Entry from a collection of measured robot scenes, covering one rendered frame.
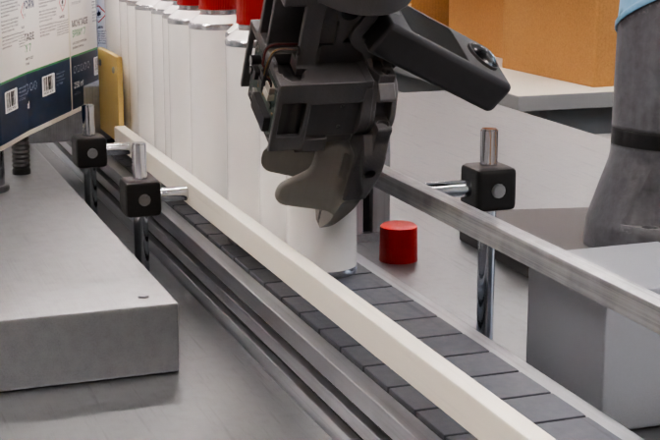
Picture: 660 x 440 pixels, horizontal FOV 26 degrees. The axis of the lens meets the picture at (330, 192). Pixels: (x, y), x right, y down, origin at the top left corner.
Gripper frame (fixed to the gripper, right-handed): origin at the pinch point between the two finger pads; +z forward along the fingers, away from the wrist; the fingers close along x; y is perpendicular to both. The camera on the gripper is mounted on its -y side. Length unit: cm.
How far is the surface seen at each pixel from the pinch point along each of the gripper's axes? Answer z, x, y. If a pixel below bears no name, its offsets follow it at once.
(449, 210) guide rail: -8.3, 9.7, -3.0
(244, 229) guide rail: 4.9, -3.8, 4.9
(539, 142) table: 44, -56, -54
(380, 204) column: 20.6, -22.0, -15.3
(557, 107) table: 85, -113, -96
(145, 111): 23.6, -41.2, 2.7
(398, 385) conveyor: -5.6, 20.8, 3.8
